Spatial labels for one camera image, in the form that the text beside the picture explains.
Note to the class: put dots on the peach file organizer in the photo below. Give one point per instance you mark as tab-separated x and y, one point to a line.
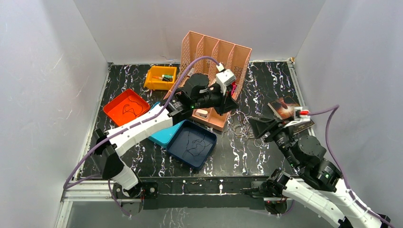
233	56

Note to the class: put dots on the brown book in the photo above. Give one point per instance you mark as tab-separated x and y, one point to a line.
283	108

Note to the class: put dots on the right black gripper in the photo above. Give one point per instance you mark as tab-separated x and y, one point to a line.
260	126

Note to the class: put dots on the teal plastic tray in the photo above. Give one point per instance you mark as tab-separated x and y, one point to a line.
164	136

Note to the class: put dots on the white stapler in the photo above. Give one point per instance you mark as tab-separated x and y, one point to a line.
202	113

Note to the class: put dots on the dark blue plastic tray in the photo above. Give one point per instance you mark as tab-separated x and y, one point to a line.
192	145

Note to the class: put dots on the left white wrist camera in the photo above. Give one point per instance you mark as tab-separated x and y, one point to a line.
224	78

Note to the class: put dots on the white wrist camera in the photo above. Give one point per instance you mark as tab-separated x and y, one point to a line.
299	116
224	78

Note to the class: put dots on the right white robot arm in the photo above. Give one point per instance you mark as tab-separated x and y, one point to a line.
320	185

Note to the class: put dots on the orange plastic tray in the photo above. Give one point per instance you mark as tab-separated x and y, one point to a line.
126	107

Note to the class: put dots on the markers in yellow bin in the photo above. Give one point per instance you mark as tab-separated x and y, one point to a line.
167	78

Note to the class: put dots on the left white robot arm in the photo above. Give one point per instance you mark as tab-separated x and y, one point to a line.
114	143

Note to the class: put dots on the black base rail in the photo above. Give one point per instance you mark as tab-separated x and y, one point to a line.
202	192

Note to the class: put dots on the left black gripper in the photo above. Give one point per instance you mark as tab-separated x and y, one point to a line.
225	102

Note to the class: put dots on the yellow plastic bin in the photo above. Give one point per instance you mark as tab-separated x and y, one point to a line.
155	84

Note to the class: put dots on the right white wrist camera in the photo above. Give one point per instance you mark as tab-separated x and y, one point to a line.
299	116

